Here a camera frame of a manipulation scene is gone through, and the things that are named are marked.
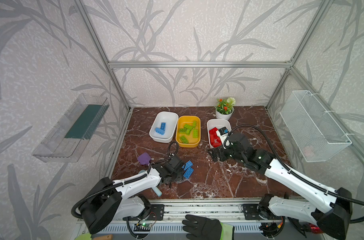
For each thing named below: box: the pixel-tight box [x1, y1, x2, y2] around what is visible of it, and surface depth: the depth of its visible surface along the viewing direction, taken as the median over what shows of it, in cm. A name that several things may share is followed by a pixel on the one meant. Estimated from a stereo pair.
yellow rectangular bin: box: [175, 115, 201, 148], surface depth 106 cm
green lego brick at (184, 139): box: [180, 135, 189, 144], surface depth 101 cm
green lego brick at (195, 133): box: [192, 129, 199, 138], surface depth 105 cm
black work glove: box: [182, 214, 235, 240], surface depth 70 cm
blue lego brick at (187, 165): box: [181, 160, 194, 171], surface depth 91 cm
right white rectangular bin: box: [207, 118, 232, 148], surface depth 107 cm
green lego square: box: [178, 128, 187, 134], surface depth 107 cm
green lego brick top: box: [184, 124, 193, 130], surface depth 110 cm
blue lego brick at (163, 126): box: [160, 122, 166, 131], surface depth 110 cm
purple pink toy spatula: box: [138, 152, 151, 165], surface depth 95 cm
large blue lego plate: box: [154, 127, 165, 136], surface depth 107 cm
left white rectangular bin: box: [149, 111, 179, 144], surface depth 108 cm
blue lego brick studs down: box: [183, 167, 194, 179], surface depth 88 cm
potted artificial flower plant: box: [215, 97, 236, 121], surface depth 104 cm
